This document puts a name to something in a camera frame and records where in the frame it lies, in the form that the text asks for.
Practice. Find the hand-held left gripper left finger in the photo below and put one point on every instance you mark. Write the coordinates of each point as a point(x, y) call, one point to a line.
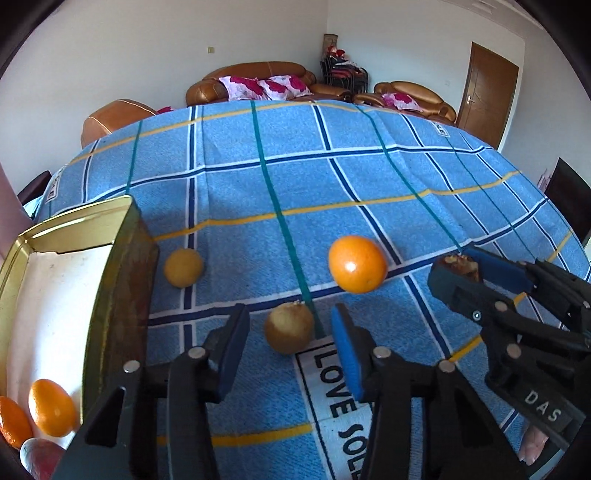
point(233, 355)

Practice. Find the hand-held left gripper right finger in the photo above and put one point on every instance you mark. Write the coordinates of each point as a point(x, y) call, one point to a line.
point(348, 355)

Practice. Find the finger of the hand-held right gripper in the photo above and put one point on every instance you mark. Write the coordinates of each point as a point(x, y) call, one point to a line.
point(498, 270)
point(450, 288)

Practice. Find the brown dried fruit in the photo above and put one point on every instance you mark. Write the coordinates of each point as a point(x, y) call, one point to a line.
point(459, 265)

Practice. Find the pale yellow-brown round fruit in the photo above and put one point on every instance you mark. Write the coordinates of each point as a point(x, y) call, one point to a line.
point(290, 328)

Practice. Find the gold tin tray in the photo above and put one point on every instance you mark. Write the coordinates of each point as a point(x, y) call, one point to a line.
point(55, 295)

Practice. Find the bright orange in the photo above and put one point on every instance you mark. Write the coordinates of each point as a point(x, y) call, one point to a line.
point(51, 408)

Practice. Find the pink round fruit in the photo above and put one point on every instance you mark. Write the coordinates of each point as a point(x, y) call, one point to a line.
point(39, 458)

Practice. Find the dark orange with stem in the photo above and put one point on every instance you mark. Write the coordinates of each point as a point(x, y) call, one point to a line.
point(13, 422)

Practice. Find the person's right hand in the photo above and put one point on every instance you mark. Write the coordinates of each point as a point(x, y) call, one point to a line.
point(532, 446)

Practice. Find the large orange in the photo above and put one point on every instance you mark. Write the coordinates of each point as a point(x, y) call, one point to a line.
point(358, 265)

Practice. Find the small yellow citrus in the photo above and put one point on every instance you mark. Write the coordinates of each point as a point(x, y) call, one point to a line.
point(183, 267)

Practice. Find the black television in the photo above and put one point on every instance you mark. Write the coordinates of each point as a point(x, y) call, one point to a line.
point(570, 194)

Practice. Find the brown wooden door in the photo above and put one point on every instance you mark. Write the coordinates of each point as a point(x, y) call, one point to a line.
point(489, 97)

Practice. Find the blue plaid blanket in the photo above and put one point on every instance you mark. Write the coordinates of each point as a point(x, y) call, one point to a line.
point(277, 184)

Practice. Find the pink floral cushion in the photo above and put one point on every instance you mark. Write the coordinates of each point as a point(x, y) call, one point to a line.
point(291, 85)
point(401, 100)
point(242, 87)

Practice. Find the brown leather armchair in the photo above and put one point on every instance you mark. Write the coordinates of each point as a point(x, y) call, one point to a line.
point(115, 117)
point(415, 90)

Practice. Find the stack of dark chairs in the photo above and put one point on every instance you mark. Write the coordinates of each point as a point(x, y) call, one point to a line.
point(344, 71)

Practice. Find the red pink cushion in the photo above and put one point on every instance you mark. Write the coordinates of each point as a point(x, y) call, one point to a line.
point(166, 110)

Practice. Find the dark chair back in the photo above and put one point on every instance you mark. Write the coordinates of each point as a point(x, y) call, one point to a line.
point(34, 184)

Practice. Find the brown leather sofa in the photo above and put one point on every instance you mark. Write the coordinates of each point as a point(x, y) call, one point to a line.
point(203, 90)

